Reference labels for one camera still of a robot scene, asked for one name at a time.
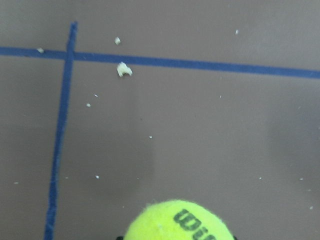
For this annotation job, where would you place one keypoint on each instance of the yellow tennis ball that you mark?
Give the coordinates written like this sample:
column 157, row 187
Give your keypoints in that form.
column 177, row 220

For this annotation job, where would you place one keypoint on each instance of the white foam crumb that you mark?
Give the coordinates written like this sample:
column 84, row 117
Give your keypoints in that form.
column 123, row 69

